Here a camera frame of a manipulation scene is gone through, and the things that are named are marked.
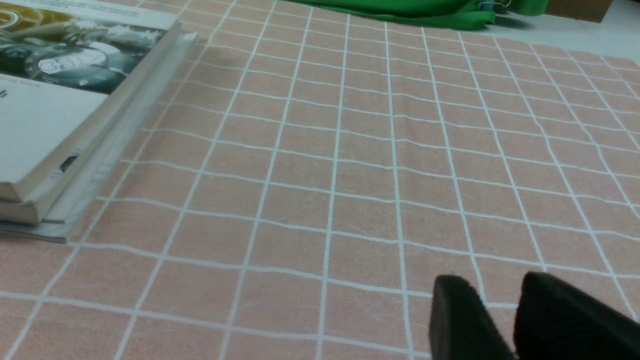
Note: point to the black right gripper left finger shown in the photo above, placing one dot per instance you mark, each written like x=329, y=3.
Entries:
x=460, y=327

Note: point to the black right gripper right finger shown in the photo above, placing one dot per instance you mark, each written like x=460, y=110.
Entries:
x=557, y=321

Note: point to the pink checkered tablecloth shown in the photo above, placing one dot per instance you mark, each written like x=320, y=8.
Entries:
x=307, y=174

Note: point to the brown cardboard box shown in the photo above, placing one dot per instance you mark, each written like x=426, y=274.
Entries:
x=592, y=11

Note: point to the green backdrop cloth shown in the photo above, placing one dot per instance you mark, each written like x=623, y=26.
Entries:
x=460, y=15

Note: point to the bottom thin grey book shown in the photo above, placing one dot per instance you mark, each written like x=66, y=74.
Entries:
x=73, y=203

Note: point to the middle white book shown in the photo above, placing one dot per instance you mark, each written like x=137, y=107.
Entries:
x=34, y=212

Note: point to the top white car-cover book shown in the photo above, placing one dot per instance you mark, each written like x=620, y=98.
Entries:
x=62, y=63

